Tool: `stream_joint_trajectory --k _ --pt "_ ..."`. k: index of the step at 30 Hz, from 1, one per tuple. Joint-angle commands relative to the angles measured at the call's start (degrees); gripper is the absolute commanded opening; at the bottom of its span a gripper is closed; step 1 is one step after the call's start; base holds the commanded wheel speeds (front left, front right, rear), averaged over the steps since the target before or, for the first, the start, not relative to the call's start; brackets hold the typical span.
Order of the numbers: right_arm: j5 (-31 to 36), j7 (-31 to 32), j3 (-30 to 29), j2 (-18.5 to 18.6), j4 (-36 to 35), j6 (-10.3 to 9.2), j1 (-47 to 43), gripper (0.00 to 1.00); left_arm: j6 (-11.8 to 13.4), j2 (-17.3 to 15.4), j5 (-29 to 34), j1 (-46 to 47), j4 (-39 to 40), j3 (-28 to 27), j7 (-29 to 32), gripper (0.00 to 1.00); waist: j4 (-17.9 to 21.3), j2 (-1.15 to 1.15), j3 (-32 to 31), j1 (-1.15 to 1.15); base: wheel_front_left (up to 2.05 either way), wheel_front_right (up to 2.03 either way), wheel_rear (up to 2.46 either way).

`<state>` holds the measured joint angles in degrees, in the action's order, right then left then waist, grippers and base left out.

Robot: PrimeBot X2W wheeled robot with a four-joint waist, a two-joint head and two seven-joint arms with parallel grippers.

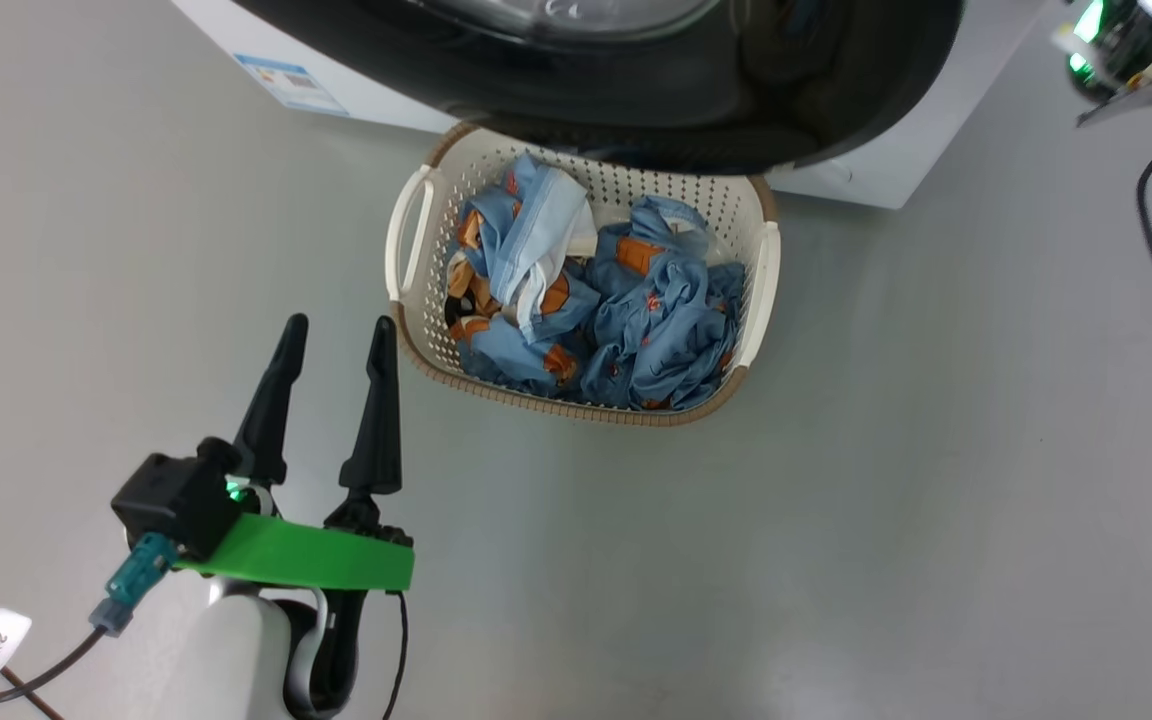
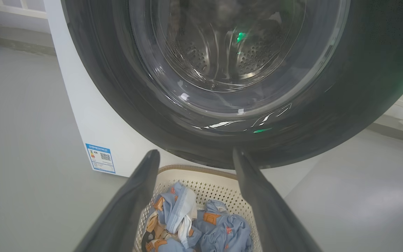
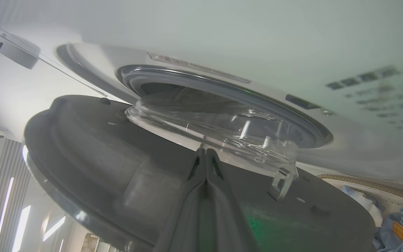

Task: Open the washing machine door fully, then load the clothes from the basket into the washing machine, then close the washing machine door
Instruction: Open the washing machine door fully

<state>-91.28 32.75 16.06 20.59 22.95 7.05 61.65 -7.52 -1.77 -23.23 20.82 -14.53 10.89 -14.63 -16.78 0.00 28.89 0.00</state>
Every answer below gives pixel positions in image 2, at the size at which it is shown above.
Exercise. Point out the blue orange-print garment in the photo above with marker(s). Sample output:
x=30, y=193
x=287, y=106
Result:
x=222, y=231

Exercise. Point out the blue energy label sticker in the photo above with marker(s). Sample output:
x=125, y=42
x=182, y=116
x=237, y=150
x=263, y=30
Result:
x=100, y=158

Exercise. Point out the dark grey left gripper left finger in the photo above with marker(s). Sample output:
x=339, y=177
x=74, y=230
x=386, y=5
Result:
x=124, y=217

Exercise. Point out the blue garment with white lining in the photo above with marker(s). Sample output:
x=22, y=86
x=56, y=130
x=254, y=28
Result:
x=173, y=206

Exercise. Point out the cream perforated laundry basket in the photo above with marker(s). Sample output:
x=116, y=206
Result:
x=208, y=187

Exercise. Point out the white front-load washing machine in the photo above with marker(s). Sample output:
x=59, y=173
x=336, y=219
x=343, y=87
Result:
x=93, y=115

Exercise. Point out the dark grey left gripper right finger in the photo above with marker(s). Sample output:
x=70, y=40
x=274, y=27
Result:
x=271, y=220

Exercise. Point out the dark round glass washer door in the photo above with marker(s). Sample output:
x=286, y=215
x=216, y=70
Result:
x=345, y=105

